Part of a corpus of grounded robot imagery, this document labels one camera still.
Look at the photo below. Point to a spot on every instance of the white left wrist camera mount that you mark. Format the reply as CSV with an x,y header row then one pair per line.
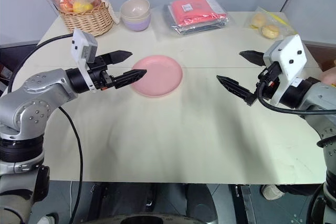
x,y
82,41

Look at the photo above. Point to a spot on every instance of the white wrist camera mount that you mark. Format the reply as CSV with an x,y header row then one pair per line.
x,y
82,41
288,51

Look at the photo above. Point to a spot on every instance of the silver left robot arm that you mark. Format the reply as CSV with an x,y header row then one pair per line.
x,y
31,98

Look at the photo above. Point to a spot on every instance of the white shoe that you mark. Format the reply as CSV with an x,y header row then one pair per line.
x,y
271,192

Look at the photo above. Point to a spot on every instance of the black table frame leg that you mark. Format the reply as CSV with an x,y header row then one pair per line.
x,y
245,203

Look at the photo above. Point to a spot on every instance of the bystander bare hand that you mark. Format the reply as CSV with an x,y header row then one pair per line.
x,y
330,76

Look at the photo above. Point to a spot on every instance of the purple bowl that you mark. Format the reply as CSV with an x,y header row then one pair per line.
x,y
136,24

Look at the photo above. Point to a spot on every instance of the beige bowl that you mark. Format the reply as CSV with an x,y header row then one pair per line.
x,y
135,6

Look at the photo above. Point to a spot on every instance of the pink round plate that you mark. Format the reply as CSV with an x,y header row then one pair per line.
x,y
157,75

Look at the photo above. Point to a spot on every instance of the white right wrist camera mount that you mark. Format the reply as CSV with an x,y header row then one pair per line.
x,y
288,51

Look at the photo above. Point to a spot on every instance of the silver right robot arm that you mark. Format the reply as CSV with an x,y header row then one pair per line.
x,y
323,98

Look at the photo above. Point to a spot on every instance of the red cloth plastic packet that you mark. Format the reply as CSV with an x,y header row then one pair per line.
x,y
197,11

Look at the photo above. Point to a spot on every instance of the dark rounded robot base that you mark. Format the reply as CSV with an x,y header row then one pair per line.
x,y
168,218

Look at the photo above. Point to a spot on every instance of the clear plastic bread bag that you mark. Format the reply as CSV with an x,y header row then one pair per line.
x,y
267,20

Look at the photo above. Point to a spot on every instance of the woven wicker basket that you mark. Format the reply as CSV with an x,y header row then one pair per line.
x,y
86,20

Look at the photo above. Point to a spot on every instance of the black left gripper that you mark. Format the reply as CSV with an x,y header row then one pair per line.
x,y
98,77

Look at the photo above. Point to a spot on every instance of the pale round bread bun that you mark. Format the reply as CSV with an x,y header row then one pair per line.
x,y
271,31
258,20

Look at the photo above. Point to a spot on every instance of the yellow lemon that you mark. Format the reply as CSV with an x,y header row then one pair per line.
x,y
82,5

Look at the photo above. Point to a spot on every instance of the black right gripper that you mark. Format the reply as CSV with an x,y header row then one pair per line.
x,y
269,79

